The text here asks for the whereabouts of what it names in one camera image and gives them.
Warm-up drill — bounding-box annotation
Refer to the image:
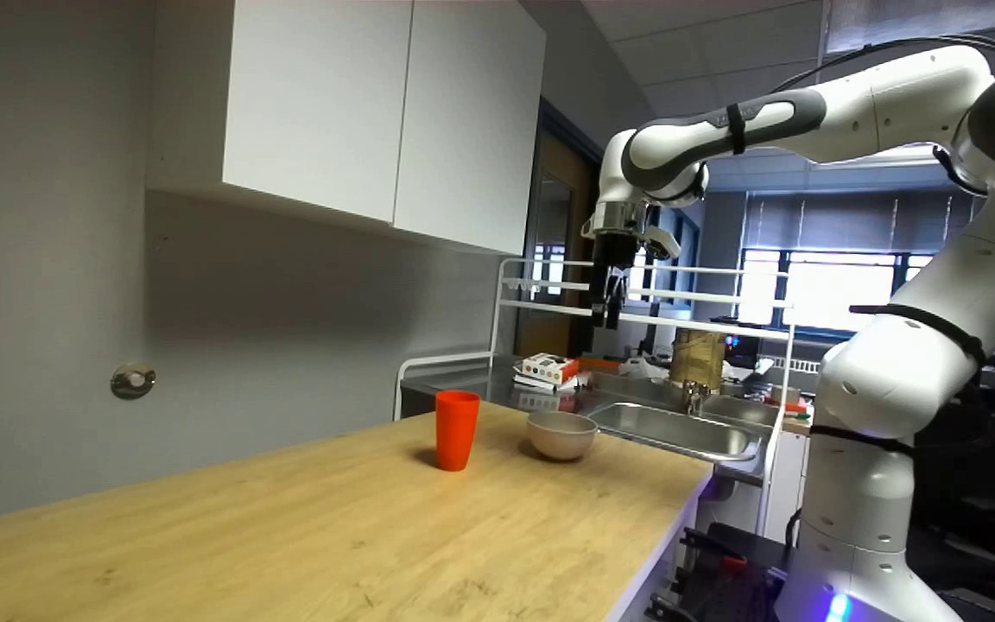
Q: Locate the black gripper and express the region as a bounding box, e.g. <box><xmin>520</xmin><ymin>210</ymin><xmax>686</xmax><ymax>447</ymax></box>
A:
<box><xmin>591</xmin><ymin>230</ymin><xmax>641</xmax><ymax>333</ymax></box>

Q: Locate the orange plastic cup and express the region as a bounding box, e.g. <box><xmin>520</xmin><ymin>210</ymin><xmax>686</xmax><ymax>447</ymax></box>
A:
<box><xmin>434</xmin><ymin>388</ymin><xmax>485</xmax><ymax>472</ymax></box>

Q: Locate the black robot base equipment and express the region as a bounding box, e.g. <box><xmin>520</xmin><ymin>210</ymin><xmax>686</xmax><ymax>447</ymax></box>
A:
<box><xmin>648</xmin><ymin>523</ymin><xmax>792</xmax><ymax>622</ymax></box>

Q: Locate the red and white box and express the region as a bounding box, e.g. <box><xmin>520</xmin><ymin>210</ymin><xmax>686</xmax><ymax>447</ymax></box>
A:
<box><xmin>514</xmin><ymin>347</ymin><xmax>589</xmax><ymax>398</ymax></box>

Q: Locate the brown wooden door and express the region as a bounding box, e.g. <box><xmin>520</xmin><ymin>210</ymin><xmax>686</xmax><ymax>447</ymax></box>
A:
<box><xmin>514</xmin><ymin>100</ymin><xmax>606</xmax><ymax>359</ymax></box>

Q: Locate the stainless steel sink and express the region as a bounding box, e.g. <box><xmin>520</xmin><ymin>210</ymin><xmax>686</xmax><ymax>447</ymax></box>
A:
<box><xmin>586</xmin><ymin>398</ymin><xmax>767</xmax><ymax>466</ymax></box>

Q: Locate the grey window blind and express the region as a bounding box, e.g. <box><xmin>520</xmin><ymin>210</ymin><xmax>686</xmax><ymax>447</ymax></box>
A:
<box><xmin>739</xmin><ymin>187</ymin><xmax>985</xmax><ymax>260</ymax></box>

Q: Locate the white wire dish rack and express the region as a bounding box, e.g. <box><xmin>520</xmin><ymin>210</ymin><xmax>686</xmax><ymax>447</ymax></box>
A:
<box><xmin>390</xmin><ymin>255</ymin><xmax>802</xmax><ymax>485</ymax></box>

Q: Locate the white wall cabinet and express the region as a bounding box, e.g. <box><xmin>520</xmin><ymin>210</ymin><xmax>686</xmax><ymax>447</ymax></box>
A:
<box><xmin>149</xmin><ymin>0</ymin><xmax>549</xmax><ymax>260</ymax></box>

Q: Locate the round metal wall knob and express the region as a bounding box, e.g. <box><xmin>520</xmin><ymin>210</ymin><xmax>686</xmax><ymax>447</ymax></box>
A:
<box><xmin>109</xmin><ymin>359</ymin><xmax>161</xmax><ymax>404</ymax></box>

